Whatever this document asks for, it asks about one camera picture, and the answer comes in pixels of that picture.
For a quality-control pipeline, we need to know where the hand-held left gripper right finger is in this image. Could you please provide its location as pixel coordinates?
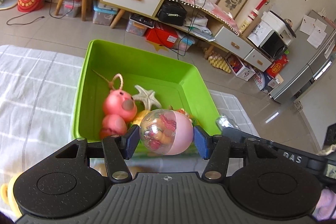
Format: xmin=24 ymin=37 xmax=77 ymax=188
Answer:
xmin=194 ymin=126 xmax=271 ymax=180

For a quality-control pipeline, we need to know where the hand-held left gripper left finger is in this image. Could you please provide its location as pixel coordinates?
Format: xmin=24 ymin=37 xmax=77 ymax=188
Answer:
xmin=54 ymin=125 xmax=140 ymax=184

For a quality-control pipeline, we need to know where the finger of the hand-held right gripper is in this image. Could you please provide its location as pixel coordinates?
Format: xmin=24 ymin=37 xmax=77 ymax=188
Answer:
xmin=222 ymin=127 xmax=265 ymax=141

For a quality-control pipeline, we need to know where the clear plastic capsule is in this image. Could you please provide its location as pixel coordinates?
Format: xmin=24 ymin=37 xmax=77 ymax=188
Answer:
xmin=215 ymin=115 xmax=237 ymax=133

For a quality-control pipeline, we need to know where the pink and clear capsule ball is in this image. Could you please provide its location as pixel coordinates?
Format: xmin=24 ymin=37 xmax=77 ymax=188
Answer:
xmin=140 ymin=109 xmax=195 ymax=156

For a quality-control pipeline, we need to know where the pink animal toy with string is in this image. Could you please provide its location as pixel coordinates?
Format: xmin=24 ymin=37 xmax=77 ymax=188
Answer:
xmin=92 ymin=69 xmax=138 ymax=140

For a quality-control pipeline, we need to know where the beige starfish toy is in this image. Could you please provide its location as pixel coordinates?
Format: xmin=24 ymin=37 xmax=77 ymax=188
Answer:
xmin=132 ymin=85 xmax=162 ymax=111

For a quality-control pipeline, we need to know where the green plastic box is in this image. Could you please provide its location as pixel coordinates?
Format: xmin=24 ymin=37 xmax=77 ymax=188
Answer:
xmin=72 ymin=39 xmax=223 ymax=157

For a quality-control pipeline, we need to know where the orange toy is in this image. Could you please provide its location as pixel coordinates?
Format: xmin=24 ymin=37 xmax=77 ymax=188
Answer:
xmin=168 ymin=106 xmax=200 ymax=125

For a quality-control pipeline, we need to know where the black phone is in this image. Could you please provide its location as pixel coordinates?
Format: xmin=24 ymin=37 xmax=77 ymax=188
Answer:
xmin=325 ymin=124 xmax=336 ymax=146

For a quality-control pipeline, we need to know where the blue and white box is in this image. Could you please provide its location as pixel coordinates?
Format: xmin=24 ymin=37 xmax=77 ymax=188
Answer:
xmin=253 ymin=70 xmax=284 ymax=94

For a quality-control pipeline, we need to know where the printed white cardboard box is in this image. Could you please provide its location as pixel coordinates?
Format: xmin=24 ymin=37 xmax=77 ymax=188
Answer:
xmin=225 ymin=53 xmax=256 ymax=82

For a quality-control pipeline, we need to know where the red and yellow box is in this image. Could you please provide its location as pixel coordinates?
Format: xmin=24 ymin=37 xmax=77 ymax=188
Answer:
xmin=265 ymin=54 xmax=289 ymax=80

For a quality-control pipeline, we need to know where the stack of egg trays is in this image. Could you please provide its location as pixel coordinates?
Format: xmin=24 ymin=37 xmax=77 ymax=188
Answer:
xmin=204 ymin=47 xmax=232 ymax=74

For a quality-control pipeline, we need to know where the black microwave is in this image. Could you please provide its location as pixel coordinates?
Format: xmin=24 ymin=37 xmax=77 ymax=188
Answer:
xmin=260 ymin=31 xmax=288 ymax=61

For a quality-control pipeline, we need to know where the yellow star toy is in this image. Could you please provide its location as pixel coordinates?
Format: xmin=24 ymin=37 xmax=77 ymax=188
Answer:
xmin=153 ymin=43 xmax=169 ymax=53

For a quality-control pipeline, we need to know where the grey refrigerator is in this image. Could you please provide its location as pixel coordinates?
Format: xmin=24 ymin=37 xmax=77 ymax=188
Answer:
xmin=270 ymin=10 xmax=336 ymax=104

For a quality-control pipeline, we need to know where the clear storage box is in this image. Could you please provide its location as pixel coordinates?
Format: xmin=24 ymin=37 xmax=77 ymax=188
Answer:
xmin=176 ymin=31 xmax=196 ymax=51
xmin=92 ymin=1 xmax=119 ymax=26
xmin=61 ymin=0 xmax=82 ymax=18
xmin=126 ymin=14 xmax=155 ymax=36

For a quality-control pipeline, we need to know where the red cardboard box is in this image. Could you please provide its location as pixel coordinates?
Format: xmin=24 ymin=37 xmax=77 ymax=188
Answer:
xmin=144 ymin=27 xmax=179 ymax=50

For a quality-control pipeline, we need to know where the yellow and white bottle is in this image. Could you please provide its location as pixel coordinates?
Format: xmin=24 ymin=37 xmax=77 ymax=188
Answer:
xmin=239 ymin=10 xmax=259 ymax=33

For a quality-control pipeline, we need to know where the stack of white papers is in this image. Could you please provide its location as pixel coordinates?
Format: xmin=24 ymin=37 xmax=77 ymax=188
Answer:
xmin=183 ymin=17 xmax=213 ymax=42

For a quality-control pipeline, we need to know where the white microwave oven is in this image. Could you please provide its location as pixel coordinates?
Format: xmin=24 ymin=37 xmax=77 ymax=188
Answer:
xmin=261 ymin=10 xmax=296 ymax=40

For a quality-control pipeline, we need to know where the white checked cloth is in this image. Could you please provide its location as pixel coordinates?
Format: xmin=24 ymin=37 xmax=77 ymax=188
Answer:
xmin=0 ymin=44 xmax=253 ymax=215

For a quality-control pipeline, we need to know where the wooden cabinet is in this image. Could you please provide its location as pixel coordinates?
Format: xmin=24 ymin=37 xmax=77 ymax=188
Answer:
xmin=49 ymin=0 xmax=273 ymax=72

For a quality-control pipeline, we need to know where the black bag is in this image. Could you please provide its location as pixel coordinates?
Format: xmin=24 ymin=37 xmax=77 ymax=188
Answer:
xmin=157 ymin=1 xmax=188 ymax=26

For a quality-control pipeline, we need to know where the pink table runner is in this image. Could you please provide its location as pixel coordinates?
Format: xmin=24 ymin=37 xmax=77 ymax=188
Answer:
xmin=152 ymin=0 xmax=240 ymax=36

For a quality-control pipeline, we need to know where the white round fan base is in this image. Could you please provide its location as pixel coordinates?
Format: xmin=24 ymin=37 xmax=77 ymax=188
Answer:
xmin=0 ymin=0 xmax=18 ymax=11

